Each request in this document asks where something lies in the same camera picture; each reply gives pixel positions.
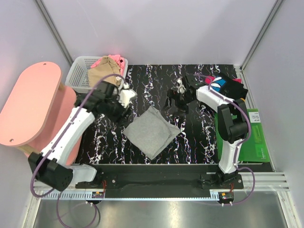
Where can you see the white plastic laundry basket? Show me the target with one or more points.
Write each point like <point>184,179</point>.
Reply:
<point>77,77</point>

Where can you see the grey t shirt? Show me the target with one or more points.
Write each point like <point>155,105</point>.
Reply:
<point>151,133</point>

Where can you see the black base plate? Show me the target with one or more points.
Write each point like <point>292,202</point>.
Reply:
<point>142,181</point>

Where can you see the aluminium front rail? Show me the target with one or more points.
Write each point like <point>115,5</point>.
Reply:
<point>260,182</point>

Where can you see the green folding board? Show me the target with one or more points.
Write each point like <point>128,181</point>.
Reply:
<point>255,148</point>

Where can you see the black printed folded t shirt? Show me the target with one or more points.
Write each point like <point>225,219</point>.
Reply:
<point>232,88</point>

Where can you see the pink t shirt in basket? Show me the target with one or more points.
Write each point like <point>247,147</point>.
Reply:
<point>120,61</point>

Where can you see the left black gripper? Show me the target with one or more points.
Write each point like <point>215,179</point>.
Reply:
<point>121,119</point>

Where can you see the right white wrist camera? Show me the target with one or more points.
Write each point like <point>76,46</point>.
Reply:
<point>180,86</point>

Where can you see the pink oval tiered shelf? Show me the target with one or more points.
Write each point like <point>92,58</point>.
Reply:
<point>36,109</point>

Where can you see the left aluminium frame post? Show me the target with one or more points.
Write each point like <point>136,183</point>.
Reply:
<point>53,30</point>

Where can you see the right aluminium frame post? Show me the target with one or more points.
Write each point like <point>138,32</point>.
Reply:
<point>269,19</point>

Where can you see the beige t shirt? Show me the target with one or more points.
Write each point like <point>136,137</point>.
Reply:
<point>106,67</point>

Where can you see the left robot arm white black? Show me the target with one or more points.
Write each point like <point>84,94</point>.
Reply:
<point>50,165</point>

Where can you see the aluminium frame post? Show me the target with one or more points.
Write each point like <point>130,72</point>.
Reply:
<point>269,19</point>
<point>53,30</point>

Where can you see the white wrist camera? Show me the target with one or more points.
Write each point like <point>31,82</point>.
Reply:
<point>126,95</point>
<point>180,86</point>

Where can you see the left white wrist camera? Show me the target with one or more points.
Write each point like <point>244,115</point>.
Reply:
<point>126,95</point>

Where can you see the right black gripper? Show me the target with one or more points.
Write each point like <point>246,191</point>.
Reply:
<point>173,95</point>

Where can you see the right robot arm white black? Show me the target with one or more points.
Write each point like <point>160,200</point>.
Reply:
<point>226,97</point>

